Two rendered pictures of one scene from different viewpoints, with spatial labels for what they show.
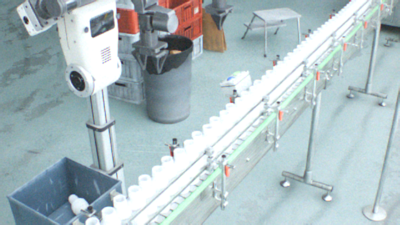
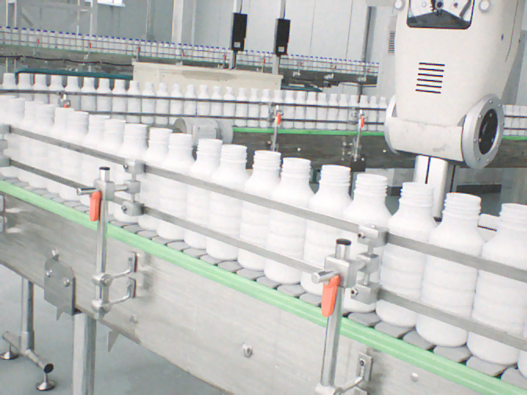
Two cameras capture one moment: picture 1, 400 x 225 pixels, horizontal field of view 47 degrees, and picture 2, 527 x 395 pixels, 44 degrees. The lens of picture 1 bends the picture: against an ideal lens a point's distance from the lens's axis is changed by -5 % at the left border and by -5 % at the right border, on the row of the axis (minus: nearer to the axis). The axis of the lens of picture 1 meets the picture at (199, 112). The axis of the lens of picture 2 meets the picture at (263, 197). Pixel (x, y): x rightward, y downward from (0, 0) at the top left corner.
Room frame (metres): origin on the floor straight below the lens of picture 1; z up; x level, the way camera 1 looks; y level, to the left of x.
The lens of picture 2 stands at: (1.76, -1.01, 1.29)
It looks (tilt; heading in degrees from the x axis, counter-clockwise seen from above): 12 degrees down; 98
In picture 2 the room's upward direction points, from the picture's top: 5 degrees clockwise
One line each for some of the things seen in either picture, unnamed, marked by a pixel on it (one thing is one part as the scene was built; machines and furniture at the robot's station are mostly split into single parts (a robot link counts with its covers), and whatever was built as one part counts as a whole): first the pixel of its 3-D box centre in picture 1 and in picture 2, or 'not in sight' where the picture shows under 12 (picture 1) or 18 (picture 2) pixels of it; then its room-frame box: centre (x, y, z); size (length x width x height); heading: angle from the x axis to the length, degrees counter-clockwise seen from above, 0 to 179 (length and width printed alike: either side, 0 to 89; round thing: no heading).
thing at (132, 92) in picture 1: (139, 77); not in sight; (4.12, 0.56, 0.11); 0.61 x 0.41 x 0.22; 152
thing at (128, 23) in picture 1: (133, 9); not in sight; (4.13, 0.56, 0.78); 0.61 x 0.41 x 0.22; 153
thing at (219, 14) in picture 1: (217, 18); not in sight; (1.84, -0.08, 1.44); 0.07 x 0.07 x 0.09; 56
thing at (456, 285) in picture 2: (265, 94); (452, 269); (1.87, -0.29, 1.08); 0.06 x 0.06 x 0.17
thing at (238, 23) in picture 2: not in sight; (237, 33); (0.23, 6.13, 1.55); 0.17 x 0.15 x 0.42; 39
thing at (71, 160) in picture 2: (159, 189); (77, 156); (1.22, 0.13, 1.08); 0.06 x 0.06 x 0.17
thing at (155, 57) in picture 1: (154, 59); not in sight; (1.45, 0.14, 1.44); 0.07 x 0.07 x 0.09; 57
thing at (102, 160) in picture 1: (105, 155); not in sight; (1.92, 0.46, 0.74); 0.11 x 0.11 x 0.40; 57
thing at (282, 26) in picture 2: not in sight; (280, 38); (0.66, 6.47, 1.55); 0.17 x 0.15 x 0.42; 39
